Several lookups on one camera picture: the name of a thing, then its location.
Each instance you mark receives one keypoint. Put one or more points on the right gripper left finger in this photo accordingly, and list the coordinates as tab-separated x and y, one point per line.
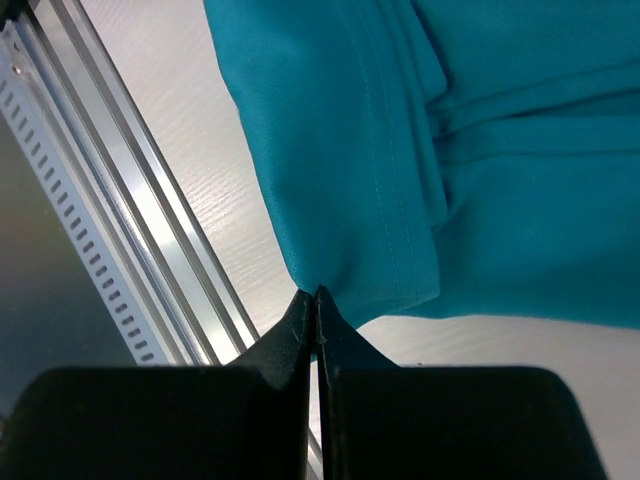
245	420

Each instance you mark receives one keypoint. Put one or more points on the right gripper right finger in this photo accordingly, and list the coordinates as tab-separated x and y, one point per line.
380	420

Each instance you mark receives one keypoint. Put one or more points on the teal t shirt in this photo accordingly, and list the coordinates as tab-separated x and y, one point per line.
440	159

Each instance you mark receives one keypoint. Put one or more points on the aluminium front rail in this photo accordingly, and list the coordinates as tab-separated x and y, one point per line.
49	317

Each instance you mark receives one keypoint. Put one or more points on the white slotted cable duct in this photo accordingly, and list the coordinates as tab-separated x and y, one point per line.
22	106

